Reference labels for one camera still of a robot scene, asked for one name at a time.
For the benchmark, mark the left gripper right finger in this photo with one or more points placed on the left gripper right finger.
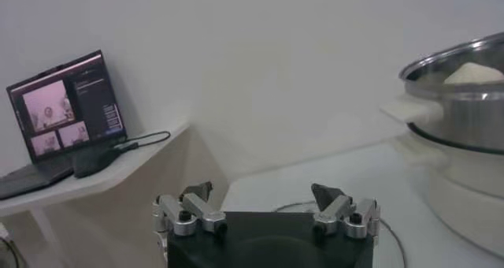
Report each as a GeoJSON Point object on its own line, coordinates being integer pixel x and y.
{"type": "Point", "coordinates": [342, 214]}

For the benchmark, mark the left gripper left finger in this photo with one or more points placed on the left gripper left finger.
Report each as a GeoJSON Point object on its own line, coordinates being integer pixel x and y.
{"type": "Point", "coordinates": [197, 214]}

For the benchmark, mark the white steamed baozi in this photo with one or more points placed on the white steamed baozi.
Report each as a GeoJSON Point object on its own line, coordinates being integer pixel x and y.
{"type": "Point", "coordinates": [472, 74]}

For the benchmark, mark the stainless steel steamer basket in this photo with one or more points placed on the stainless steel steamer basket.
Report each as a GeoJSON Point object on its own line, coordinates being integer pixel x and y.
{"type": "Point", "coordinates": [472, 123]}

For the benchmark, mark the white side table with mouse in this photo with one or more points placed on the white side table with mouse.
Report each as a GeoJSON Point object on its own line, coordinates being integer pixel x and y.
{"type": "Point", "coordinates": [118, 171]}

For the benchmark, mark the small black hub with sticker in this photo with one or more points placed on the small black hub with sticker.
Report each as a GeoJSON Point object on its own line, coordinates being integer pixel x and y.
{"type": "Point", "coordinates": [126, 146]}

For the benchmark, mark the black computer mouse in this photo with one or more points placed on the black computer mouse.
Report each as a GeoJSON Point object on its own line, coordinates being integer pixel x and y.
{"type": "Point", "coordinates": [92, 163]}

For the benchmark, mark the cream electric cooker base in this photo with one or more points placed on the cream electric cooker base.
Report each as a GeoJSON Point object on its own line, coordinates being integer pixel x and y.
{"type": "Point", "coordinates": [472, 198]}

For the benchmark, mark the black laptop with dark screen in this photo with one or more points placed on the black laptop with dark screen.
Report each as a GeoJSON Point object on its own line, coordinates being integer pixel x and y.
{"type": "Point", "coordinates": [67, 108]}

